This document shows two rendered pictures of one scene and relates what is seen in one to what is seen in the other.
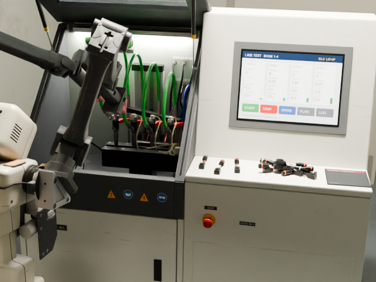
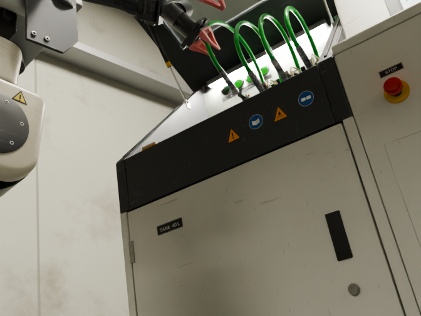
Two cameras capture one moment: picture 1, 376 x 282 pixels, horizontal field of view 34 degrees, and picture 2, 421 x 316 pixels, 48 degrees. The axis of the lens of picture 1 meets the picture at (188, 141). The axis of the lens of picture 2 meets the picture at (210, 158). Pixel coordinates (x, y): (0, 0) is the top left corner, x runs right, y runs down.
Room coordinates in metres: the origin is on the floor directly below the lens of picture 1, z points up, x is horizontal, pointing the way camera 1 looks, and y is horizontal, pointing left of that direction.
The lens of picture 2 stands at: (1.20, 0.00, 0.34)
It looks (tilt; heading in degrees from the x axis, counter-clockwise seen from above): 24 degrees up; 20
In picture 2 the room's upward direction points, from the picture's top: 11 degrees counter-clockwise
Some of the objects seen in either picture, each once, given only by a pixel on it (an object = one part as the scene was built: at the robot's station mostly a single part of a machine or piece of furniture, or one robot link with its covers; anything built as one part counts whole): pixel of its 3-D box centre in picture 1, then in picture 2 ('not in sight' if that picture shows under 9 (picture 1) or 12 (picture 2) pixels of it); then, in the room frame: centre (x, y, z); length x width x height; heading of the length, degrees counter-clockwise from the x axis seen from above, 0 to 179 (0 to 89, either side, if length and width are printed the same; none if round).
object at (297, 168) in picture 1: (287, 166); not in sight; (2.21, -0.39, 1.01); 0.23 x 0.11 x 0.06; 80
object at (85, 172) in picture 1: (99, 191); (219, 145); (2.25, 0.35, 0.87); 0.62 x 0.04 x 0.16; 80
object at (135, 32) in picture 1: (131, 32); (263, 56); (2.75, 0.26, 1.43); 0.54 x 0.03 x 0.02; 80
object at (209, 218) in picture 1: (208, 222); (394, 88); (2.13, -0.08, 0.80); 0.05 x 0.04 x 0.05; 80
